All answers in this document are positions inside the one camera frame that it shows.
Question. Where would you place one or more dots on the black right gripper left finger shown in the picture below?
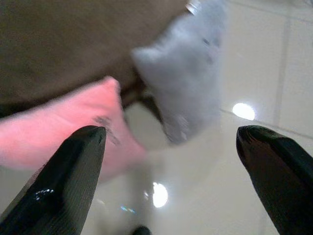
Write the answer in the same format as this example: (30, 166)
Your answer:
(56, 176)

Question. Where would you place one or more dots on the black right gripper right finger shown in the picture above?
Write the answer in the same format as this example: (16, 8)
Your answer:
(278, 171)

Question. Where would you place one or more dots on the pink pillow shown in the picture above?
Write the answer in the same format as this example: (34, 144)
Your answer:
(73, 110)

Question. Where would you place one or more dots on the brown round sofa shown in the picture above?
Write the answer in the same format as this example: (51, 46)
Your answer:
(61, 44)

